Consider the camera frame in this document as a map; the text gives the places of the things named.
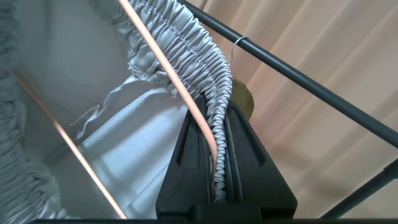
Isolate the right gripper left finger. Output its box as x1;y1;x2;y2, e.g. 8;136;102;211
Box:
155;93;217;219

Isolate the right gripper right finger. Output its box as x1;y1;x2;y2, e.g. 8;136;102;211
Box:
223;100;299;219

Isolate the pale grey garment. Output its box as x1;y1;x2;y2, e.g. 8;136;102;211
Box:
0;0;233;220

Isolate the green sleeveless shirt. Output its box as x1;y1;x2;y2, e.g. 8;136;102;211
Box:
230;77;255;121

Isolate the black clothes rack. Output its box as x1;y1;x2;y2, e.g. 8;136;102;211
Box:
177;0;398;219

